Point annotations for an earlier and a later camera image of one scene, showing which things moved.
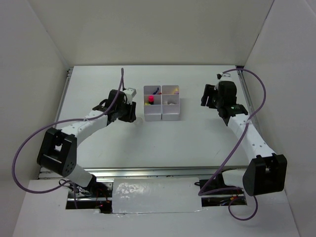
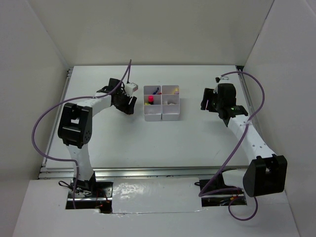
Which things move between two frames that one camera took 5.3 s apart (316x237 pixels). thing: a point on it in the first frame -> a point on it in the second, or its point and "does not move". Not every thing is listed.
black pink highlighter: [151, 99] does not move
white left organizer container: [152, 102] does not move
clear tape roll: [139, 121] -> [153, 112]
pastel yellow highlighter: [176, 90] does not move
